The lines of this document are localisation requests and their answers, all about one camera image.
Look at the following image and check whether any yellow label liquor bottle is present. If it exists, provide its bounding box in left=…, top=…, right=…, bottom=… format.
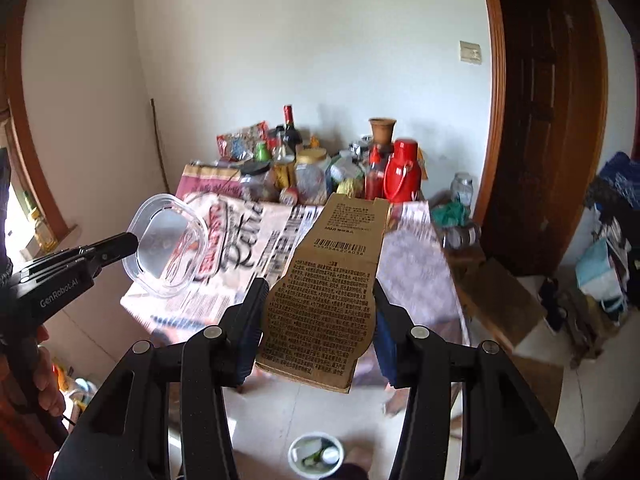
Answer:
left=272, top=130, right=296, bottom=188

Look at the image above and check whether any dark wooden door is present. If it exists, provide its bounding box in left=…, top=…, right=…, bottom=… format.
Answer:
left=492, top=0, right=608, bottom=276

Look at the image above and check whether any black lid plastic jar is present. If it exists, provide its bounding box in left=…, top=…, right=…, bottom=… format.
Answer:
left=240, top=161, right=276, bottom=201

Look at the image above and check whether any red snack bag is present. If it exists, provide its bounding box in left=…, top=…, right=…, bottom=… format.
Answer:
left=216, top=121, right=269, bottom=161

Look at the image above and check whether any clay vase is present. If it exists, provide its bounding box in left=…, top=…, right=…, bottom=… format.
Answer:
left=369, top=117, right=397, bottom=146

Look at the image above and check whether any wooden window frame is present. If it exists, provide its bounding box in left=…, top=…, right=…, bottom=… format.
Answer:
left=5, top=0, right=81, bottom=261

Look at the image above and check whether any glass jar lying down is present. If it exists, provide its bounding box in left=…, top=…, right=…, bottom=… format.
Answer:
left=442, top=224, right=481, bottom=251

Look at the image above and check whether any brown cardboard box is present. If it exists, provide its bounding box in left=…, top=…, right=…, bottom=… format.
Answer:
left=255, top=192, right=391, bottom=395

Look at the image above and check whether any wooden door frame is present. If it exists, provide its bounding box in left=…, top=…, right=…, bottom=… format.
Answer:
left=476, top=0, right=507, bottom=226

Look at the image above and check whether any person's left forearm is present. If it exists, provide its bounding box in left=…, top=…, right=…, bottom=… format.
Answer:
left=0, top=400, right=56, bottom=480

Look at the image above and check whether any green cloth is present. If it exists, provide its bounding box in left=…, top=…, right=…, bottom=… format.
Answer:
left=431, top=201, right=470, bottom=228

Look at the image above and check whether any wooden stool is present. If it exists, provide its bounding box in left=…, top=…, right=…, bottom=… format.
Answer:
left=505, top=345, right=563, bottom=423
left=460, top=257, right=548, bottom=356

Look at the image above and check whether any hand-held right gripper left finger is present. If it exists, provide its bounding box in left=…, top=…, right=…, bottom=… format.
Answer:
left=52, top=277, right=271, bottom=480

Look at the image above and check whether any red sauce bottle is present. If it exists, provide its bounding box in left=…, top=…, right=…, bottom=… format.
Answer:
left=365, top=146, right=386, bottom=201

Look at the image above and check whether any printed newspaper tablecloth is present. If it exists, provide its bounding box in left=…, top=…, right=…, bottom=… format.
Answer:
left=120, top=192, right=471, bottom=361

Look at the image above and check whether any clear plastic container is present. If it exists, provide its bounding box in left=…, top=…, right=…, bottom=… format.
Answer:
left=121, top=192, right=210, bottom=300

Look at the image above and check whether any gold lid plastic jar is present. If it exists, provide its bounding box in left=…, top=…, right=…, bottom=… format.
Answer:
left=294, top=147, right=328, bottom=206

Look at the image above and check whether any person's left hand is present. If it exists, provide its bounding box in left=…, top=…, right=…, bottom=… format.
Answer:
left=32, top=329, right=66, bottom=416

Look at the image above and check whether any white and green box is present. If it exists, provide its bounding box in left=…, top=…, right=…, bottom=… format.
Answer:
left=332, top=155, right=363, bottom=181

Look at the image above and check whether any upright glass jar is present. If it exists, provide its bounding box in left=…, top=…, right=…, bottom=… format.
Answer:
left=451, top=172, right=473, bottom=206

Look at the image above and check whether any printed paper sack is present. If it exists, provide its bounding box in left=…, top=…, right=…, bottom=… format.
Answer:
left=176, top=162, right=246, bottom=200

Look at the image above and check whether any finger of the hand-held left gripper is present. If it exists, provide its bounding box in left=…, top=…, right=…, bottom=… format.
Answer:
left=20, top=232, right=139, bottom=282

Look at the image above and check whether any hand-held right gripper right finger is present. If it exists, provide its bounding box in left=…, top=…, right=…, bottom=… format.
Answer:
left=371, top=279, right=580, bottom=480

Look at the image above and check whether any yellow oil bottle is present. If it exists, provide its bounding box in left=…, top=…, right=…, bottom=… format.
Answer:
left=22, top=190, right=56, bottom=251

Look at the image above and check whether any white trash bin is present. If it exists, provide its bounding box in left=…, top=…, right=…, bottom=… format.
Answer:
left=288, top=432, right=345, bottom=478

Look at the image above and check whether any dark shoe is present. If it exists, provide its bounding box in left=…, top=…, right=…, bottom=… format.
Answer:
left=542, top=277, right=566, bottom=333

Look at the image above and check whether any red thermos flask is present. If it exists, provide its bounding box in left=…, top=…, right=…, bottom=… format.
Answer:
left=382, top=139, right=422, bottom=202

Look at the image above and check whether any person's foot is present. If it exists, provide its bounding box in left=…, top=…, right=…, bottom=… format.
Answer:
left=382, top=387, right=413, bottom=417

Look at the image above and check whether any dark wine bottle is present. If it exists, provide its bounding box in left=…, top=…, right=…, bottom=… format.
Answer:
left=281, top=105, right=303, bottom=148

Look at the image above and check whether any wooden side table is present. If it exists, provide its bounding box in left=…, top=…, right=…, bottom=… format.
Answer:
left=435, top=200, right=493, bottom=281

